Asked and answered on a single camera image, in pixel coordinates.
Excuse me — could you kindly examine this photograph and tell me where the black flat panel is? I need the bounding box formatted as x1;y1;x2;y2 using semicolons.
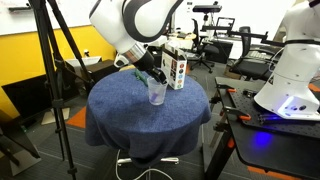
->
0;74;73;125

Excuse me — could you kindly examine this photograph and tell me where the clear plastic cup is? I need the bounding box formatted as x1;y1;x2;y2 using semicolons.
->
147;77;167;105

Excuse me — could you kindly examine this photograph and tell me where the white stool base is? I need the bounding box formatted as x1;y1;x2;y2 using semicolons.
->
115;150;179;180

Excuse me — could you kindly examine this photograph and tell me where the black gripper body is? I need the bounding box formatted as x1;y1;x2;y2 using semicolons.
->
133;51;167;84

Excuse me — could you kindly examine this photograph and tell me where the black office chair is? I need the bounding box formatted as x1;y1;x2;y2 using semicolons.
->
229;26;282;81

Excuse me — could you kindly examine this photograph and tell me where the orange black clamp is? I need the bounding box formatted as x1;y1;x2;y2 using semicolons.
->
216;84;237;93
224;106;251;121

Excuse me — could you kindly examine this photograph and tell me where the black camera tripod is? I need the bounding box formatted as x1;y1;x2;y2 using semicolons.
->
28;0;94;180

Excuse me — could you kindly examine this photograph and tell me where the blue table cloth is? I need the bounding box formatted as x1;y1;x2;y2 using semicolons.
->
85;70;211;168

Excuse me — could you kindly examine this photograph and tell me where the black workbench table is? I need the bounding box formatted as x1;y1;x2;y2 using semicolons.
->
205;77;320;180

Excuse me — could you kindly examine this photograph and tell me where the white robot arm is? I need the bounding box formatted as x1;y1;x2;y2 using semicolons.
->
89;0;320;121

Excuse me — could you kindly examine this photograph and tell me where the black white product box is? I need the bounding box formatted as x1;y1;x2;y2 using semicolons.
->
161;41;187;90

